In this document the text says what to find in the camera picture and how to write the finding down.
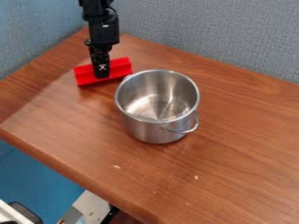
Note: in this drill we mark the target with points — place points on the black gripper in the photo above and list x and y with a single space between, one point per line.
103 30

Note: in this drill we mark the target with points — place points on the red rectangular block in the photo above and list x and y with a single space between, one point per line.
121 68

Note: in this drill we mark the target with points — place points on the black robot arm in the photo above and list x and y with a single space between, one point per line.
97 8

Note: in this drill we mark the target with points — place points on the stainless steel pot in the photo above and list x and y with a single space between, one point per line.
158 102

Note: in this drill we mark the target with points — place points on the white table leg frame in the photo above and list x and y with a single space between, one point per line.
89 210

